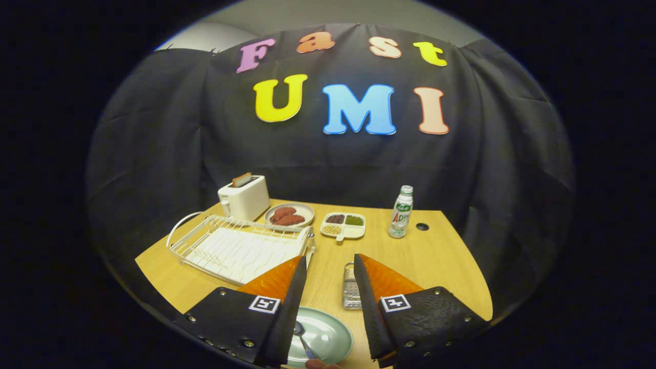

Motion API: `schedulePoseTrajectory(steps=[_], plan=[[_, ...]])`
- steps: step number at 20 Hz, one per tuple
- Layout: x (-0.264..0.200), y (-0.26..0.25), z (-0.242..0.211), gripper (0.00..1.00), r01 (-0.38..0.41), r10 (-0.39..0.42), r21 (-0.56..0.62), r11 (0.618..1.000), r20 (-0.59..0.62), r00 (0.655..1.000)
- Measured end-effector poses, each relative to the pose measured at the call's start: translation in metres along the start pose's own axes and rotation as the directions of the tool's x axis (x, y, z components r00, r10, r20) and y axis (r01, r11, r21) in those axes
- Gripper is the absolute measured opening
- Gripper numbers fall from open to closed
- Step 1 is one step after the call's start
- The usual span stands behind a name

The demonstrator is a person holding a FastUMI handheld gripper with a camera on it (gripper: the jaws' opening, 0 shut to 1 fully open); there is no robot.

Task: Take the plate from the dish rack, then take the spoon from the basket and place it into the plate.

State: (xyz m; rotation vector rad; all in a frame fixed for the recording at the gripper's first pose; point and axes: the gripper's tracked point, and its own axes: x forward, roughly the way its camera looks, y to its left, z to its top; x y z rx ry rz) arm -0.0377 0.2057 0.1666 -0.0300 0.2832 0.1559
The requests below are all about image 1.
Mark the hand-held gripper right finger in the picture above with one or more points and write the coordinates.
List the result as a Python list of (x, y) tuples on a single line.
[(369, 318)]

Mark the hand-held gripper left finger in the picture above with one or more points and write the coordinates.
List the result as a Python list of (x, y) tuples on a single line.
[(289, 318)]

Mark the metal spoon with white knob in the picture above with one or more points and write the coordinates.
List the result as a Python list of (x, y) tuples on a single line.
[(299, 328)]

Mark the pale green plate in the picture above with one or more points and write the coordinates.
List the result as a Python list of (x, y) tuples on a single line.
[(328, 333)]

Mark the beige plate with meat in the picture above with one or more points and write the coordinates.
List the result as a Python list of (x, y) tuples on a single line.
[(307, 210)]

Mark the white drip tray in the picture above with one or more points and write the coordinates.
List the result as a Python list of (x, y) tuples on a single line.
[(241, 256)]

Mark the white divided tray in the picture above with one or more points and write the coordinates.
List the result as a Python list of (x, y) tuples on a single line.
[(353, 233)]

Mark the pile of yellow beans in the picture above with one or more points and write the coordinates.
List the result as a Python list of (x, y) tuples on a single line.
[(332, 230)]

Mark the red meat slice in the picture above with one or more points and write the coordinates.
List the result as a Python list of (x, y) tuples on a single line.
[(282, 213), (292, 220)]

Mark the pile of green beans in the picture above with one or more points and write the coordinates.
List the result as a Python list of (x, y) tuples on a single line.
[(354, 220)]

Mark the pile of dark red beans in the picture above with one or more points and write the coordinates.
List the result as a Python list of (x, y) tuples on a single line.
[(334, 219)]

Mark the white drink bottle green label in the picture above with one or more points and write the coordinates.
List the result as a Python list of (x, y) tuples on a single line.
[(401, 218)]

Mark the white toaster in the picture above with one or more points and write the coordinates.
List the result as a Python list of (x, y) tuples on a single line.
[(246, 202)]

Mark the brown toast slice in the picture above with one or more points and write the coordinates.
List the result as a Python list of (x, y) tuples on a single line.
[(241, 180)]

